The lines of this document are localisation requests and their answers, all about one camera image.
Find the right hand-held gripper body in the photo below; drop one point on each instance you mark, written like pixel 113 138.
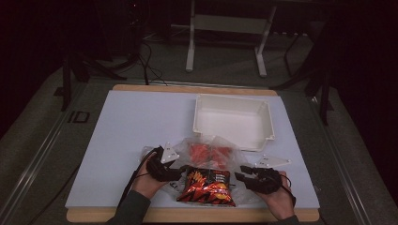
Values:
pixel 266 181

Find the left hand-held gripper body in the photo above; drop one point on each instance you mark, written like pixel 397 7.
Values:
pixel 162 168

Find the clear plastic bag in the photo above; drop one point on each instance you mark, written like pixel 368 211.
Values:
pixel 184 149

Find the red and black snack packet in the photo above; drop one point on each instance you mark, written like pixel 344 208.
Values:
pixel 206 189

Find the white plastic bin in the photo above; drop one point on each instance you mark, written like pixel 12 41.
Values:
pixel 233 122

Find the person's left hand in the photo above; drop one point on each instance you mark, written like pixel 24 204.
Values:
pixel 147 184

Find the person's right hand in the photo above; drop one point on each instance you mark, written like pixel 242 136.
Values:
pixel 278 200

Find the orange snack packet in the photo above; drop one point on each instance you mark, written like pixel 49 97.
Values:
pixel 221 155
pixel 199 154

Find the white work board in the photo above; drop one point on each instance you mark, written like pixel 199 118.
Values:
pixel 187 215

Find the white table board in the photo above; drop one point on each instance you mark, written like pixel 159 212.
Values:
pixel 140 125

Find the black metal stand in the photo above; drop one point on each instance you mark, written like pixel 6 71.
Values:
pixel 319 78

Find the black tripod stand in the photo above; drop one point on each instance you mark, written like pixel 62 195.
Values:
pixel 84 68

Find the white metal stand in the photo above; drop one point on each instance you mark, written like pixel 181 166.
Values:
pixel 230 25

